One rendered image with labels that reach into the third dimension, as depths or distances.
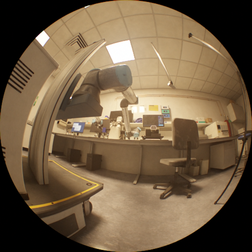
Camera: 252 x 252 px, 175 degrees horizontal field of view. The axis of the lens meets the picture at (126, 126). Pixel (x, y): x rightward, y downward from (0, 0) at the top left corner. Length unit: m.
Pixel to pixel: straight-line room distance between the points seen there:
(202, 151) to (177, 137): 1.77
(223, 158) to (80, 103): 2.50
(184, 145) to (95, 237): 1.08
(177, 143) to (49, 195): 1.03
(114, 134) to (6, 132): 1.40
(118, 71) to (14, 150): 0.55
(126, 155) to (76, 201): 1.90
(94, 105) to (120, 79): 0.20
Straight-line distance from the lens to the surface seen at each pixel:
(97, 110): 0.46
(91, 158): 2.00
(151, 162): 2.10
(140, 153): 1.98
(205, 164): 2.21
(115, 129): 1.46
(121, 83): 0.48
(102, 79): 0.51
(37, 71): 0.37
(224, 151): 2.33
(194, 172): 2.13
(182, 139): 0.97
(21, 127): 0.32
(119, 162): 2.22
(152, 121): 1.69
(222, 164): 2.39
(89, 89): 0.50
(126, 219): 0.78
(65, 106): 0.51
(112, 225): 0.72
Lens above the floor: 0.57
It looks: 18 degrees up
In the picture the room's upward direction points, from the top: 5 degrees clockwise
